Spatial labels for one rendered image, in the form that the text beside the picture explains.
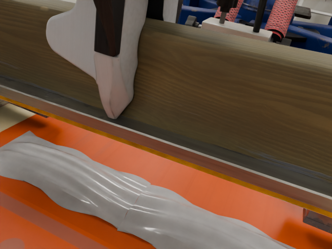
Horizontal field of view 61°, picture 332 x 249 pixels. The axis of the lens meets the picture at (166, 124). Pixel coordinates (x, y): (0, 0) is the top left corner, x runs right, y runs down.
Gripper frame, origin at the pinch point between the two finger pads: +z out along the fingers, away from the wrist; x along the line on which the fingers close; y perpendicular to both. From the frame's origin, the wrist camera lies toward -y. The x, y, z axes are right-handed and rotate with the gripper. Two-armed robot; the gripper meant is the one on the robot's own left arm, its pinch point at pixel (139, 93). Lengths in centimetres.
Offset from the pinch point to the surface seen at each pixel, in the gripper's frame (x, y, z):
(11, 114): -6.8, 22.7, 13.7
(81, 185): -0.4, 5.8, 12.9
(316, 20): -422, -42, 45
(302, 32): -83, -13, 7
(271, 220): -7.3, -13.6, 13.6
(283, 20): -56, -7, 1
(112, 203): 0.0, 1.6, 12.8
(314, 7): -422, -34, 30
